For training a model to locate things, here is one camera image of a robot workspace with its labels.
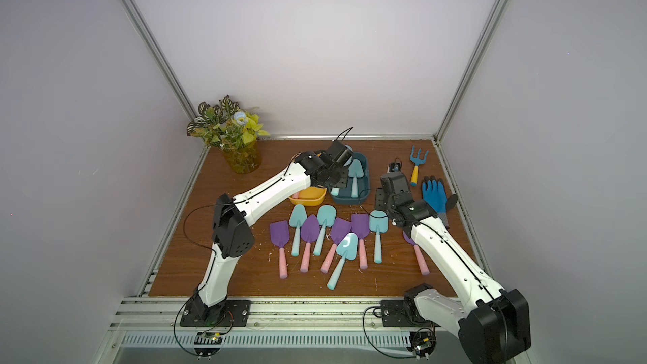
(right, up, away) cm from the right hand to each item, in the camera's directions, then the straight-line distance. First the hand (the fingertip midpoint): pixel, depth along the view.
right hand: (389, 187), depth 80 cm
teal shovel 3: (-21, -13, +13) cm, 28 cm away
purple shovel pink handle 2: (-27, -17, +9) cm, 33 cm away
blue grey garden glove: (+23, -5, +19) cm, 30 cm away
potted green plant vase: (-58, +21, +17) cm, 64 cm away
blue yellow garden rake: (+20, +8, +32) cm, 39 cm away
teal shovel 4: (-13, -21, +5) cm, 26 cm away
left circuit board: (-55, -43, -8) cm, 71 cm away
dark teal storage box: (-14, -5, +16) cm, 22 cm away
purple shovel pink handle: (-38, -18, +9) cm, 43 cm away
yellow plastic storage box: (-27, -5, +11) cm, 29 cm away
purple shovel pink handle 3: (-16, -16, +10) cm, 25 cm away
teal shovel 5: (-1, -15, +11) cm, 19 cm away
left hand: (-14, +2, +5) cm, 15 cm away
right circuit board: (+7, -43, -11) cm, 45 cm away
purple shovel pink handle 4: (-8, -16, +11) cm, 21 cm away
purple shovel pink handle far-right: (+11, -26, -2) cm, 28 cm away
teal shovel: (-18, -2, +2) cm, 18 cm away
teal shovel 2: (-32, -12, +11) cm, 36 cm away
